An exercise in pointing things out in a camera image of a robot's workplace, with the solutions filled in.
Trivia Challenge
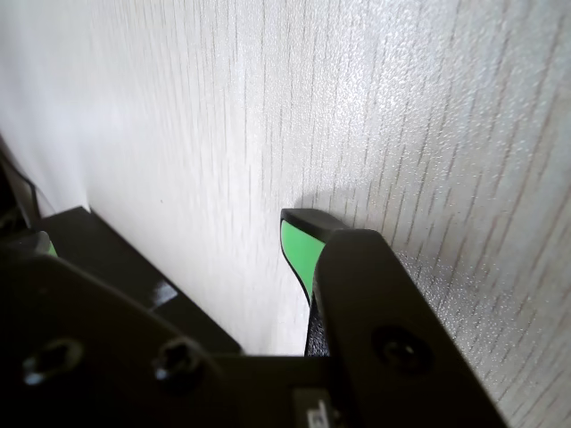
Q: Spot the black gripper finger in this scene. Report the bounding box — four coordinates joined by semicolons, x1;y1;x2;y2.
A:
0;230;234;428
279;208;509;428

